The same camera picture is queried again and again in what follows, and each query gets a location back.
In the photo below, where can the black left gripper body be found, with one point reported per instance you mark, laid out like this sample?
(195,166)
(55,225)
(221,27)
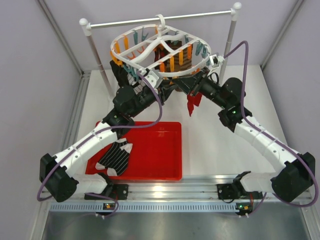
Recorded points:
(161,94)

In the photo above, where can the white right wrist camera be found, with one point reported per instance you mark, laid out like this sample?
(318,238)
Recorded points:
(216,60)

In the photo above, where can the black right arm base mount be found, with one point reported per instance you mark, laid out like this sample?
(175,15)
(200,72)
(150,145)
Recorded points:
(227,192)

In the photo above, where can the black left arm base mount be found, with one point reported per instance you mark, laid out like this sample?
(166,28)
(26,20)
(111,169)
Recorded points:
(116,192)

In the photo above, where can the white clip sock hanger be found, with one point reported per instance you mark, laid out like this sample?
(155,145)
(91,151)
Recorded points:
(135,48)

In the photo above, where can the black white striped sock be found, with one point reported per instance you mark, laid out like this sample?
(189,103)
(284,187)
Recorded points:
(116,160)

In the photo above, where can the hanging brown striped sock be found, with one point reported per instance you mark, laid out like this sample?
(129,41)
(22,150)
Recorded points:
(183,61)

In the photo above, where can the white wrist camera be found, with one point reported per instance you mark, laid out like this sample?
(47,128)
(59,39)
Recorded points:
(152,77)
(216,60)

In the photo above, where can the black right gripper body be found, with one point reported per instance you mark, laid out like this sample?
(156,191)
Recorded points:
(207,88)

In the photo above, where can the red plastic tray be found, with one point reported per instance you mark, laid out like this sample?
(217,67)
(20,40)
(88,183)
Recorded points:
(156,153)

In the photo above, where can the hanging black striped sock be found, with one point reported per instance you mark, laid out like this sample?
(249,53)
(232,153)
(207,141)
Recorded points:
(126,76)

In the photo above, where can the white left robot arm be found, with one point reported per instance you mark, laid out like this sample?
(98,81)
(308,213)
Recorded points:
(58,173)

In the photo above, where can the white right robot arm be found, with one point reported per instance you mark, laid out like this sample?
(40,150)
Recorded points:
(292,171)

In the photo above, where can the white drying rack stand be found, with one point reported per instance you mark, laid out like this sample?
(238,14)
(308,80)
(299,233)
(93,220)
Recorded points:
(88,27)

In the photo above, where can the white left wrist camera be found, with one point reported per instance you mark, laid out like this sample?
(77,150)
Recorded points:
(152,77)

